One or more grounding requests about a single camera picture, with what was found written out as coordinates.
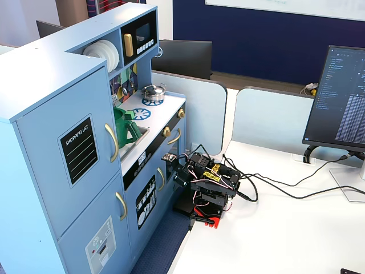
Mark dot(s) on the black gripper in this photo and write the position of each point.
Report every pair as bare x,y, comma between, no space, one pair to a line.
179,178

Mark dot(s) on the blue shopping list cabinet door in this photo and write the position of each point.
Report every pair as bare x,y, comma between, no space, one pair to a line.
45,171

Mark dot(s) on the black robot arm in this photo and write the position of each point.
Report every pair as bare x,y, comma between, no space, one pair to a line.
216,185

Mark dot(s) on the blue oven door with window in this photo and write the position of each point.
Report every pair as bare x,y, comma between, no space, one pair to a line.
182,148

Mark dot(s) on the blue dishwasher print door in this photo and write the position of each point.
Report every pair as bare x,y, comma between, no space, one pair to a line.
134,205

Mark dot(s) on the blue ice dispenser cabinet door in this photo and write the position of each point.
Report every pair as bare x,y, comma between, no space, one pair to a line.
80,228

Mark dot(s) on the black toy microwave door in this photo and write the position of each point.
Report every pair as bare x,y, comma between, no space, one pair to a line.
128,20

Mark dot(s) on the gold stove knob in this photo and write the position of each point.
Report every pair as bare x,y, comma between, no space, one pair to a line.
166,131
181,113

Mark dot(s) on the red table clamp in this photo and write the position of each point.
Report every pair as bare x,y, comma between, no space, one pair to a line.
209,214

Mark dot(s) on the grey toy sink basin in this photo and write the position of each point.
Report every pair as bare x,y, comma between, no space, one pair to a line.
134,142

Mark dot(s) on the light blue desk divider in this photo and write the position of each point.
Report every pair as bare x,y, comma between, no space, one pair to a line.
199,114
271,117

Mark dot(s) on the steel toy pot with lid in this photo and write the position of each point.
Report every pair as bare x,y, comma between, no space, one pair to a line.
154,92

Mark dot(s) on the metal toy slotted spatula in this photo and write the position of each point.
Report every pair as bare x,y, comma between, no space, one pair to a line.
114,98

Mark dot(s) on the metal toy ladle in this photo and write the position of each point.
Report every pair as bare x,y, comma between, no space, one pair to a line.
125,90

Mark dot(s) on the metal toy spoon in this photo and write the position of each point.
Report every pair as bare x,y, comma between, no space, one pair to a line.
131,83

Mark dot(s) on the black Dell monitor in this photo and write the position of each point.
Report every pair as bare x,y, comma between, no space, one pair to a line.
185,60

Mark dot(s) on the white toy plate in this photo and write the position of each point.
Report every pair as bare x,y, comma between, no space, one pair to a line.
113,57
117,58
97,51

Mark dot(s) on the white charger with yellow plug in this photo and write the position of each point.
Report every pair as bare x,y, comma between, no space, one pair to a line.
310,88

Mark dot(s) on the silver monitor stand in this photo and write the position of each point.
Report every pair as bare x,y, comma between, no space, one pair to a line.
348,182

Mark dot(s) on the blue wooden toy kitchen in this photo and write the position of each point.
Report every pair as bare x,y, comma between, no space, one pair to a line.
42,74

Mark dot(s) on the lit computer monitor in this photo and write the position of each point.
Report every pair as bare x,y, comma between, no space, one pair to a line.
336,100

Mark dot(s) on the black monitor back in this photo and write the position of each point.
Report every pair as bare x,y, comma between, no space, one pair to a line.
47,28

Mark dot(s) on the black flat device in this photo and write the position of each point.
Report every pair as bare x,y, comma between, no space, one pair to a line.
353,271

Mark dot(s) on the small wrist camera board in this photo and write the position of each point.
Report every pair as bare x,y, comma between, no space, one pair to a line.
168,157

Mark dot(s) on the black monitor mount bracket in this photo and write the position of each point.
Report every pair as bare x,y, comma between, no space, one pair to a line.
309,152

